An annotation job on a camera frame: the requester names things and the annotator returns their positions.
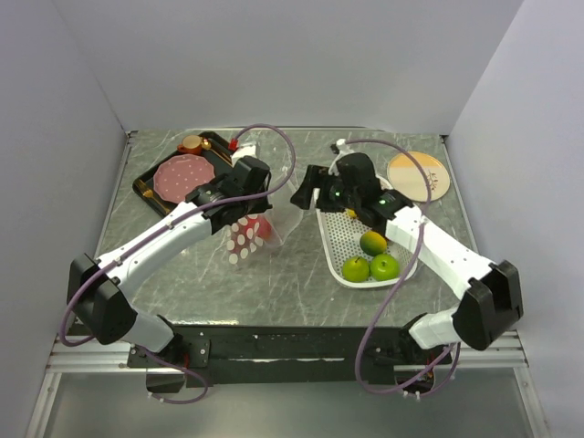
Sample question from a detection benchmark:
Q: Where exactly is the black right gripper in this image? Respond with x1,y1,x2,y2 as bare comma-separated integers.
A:
291,164,361,213

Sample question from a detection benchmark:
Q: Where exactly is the red apple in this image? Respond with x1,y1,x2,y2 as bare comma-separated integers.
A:
247,214,273,242

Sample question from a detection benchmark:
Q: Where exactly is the clear polka dot zip bag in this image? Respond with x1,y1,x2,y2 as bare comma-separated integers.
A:
225,180,303,266

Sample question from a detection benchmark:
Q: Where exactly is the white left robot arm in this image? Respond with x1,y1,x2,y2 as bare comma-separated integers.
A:
67,156,271,367

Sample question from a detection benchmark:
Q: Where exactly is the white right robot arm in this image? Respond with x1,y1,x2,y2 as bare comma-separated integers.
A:
290,152,523,363

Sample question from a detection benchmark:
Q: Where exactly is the black rectangular tray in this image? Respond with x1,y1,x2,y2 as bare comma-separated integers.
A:
132,131,232,217

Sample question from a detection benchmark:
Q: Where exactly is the gold spoon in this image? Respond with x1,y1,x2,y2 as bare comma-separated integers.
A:
201,138,226,156

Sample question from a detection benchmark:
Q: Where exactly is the orange cup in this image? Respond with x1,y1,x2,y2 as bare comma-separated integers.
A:
177,135,203,155

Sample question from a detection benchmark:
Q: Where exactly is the pink polka dot plate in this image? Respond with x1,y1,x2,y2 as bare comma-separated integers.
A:
153,154,214,203

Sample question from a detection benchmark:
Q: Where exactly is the yellow green mango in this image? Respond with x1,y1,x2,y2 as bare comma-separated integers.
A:
360,231,388,257

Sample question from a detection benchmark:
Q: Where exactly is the yellow cream round plate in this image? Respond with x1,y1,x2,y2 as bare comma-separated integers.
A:
387,151,451,203

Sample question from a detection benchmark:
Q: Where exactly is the white perforated plastic basket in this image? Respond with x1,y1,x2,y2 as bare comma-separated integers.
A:
316,209,399,289

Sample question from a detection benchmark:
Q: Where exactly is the green apple left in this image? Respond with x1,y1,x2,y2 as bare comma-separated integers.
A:
341,256,370,283

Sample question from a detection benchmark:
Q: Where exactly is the green apple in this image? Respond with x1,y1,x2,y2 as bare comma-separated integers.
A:
341,256,370,283
370,254,400,281

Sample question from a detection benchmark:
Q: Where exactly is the gold fork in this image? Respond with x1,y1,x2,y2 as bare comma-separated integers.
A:
137,180,171,214

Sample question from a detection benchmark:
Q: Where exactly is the green apple right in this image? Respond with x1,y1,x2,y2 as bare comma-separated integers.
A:
370,254,400,281

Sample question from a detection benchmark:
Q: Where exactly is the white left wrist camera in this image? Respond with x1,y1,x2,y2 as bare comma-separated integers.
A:
228,139,258,167

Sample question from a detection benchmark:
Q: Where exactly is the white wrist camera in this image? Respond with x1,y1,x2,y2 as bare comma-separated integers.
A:
228,139,258,167
328,139,354,175

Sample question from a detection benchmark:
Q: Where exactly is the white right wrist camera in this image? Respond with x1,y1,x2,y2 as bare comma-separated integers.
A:
328,139,354,175

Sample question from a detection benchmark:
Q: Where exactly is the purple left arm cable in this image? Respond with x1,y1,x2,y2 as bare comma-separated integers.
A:
57,122,297,406

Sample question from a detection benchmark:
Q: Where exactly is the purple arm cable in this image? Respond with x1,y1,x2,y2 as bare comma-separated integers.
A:
57,122,297,406
354,139,459,399

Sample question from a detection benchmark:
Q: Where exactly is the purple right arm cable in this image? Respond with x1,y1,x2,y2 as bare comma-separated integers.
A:
354,139,459,399

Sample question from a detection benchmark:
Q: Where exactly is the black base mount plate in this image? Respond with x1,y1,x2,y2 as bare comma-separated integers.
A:
124,319,452,395

